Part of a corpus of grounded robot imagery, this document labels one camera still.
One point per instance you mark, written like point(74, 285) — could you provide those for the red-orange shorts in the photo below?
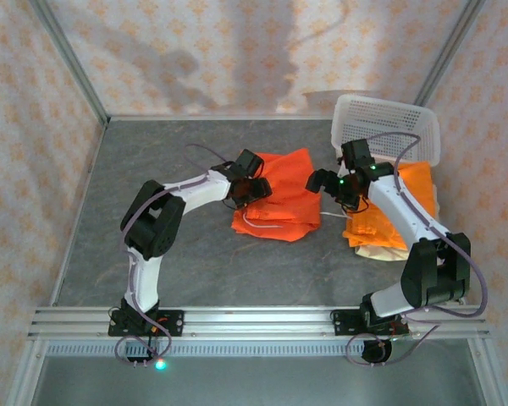
point(288, 199)

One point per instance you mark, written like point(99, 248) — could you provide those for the light orange shorts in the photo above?
point(372, 228)

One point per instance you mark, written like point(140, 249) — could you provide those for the beige shorts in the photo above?
point(377, 255)

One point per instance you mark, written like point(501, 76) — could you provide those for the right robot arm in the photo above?
point(398, 211)

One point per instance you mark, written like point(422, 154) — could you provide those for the white plastic basket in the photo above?
point(398, 122)

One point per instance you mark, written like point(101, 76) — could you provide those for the black round connector housing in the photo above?
point(374, 353)

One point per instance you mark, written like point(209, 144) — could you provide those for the grey metal panel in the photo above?
point(258, 382)

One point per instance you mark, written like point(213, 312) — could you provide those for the small lit connector block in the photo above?
point(152, 363)

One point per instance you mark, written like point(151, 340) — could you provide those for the aluminium rail along wall foot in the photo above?
point(194, 117)

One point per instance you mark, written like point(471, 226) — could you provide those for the wide aluminium mounting rail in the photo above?
point(258, 322)

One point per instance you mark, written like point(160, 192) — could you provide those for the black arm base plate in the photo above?
point(175, 322)
point(343, 322)

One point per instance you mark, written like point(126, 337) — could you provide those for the aluminium frame post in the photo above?
point(448, 51)
point(70, 59)

